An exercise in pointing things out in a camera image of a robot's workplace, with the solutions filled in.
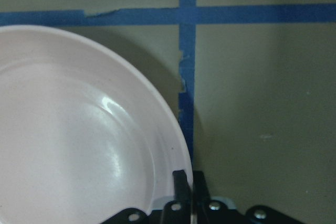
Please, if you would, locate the pink plate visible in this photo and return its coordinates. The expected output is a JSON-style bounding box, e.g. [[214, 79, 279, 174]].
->
[[1, 26, 193, 223]]

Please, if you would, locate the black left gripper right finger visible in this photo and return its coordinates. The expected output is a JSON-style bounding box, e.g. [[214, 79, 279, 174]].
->
[[193, 170, 211, 223]]

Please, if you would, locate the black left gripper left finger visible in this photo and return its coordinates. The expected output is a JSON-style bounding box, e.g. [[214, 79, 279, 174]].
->
[[172, 170, 192, 223]]

